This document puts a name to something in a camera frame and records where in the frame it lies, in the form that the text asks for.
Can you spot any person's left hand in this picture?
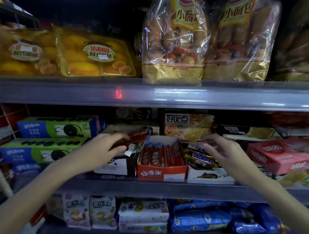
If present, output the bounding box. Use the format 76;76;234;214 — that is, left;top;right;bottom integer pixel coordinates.
72;133;130;172

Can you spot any person's right hand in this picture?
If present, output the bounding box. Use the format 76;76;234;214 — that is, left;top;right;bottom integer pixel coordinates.
201;134;262;185

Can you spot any black cracker packet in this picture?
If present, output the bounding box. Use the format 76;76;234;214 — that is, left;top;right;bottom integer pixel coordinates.
215;124;282;141

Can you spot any red Nabati wafer box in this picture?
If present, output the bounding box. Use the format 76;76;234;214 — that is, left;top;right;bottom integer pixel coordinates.
247;137;309;175

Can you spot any white orange cracker box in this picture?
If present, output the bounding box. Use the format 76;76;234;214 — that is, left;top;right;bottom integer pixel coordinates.
164;113;215;142

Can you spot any green Oreo box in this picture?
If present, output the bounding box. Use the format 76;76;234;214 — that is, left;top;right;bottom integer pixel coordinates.
0;137;90;164
16;116;101;138

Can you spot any blue snack bag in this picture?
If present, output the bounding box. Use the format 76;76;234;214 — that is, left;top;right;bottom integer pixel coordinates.
229;220;267;234
170;210;233;233
173;201;229;213
251;203;294;234

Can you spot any row of red wafer bars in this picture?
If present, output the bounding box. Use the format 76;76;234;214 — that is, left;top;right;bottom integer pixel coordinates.
140;143;185;167

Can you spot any grey metal shelf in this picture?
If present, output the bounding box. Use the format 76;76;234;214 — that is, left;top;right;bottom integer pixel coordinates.
57;175;309;205

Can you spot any grey metal shelf rail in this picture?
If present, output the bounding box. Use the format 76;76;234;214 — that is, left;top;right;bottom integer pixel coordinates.
0;77;309;112

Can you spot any red cardboard display box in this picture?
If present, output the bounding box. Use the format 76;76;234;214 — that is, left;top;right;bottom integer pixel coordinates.
137;136;188;182

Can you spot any red snack pack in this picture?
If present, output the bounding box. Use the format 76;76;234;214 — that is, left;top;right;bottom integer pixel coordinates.
265;112;309;127

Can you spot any white wide snack pack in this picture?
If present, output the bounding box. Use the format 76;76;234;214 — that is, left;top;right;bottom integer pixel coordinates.
118;223;168;234
118;201;169;225

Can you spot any mini bread bag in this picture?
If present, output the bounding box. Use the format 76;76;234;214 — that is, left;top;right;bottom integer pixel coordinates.
270;0;309;83
202;0;282;82
142;0;209;85

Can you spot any person's left forearm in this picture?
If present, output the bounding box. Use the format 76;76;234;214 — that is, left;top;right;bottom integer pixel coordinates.
0;150;82;234

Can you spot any person's right forearm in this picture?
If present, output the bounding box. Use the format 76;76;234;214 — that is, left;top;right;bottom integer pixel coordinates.
244;168;309;234

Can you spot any white display box brown print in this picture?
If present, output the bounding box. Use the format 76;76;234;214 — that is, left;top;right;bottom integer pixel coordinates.
187;166;235;185

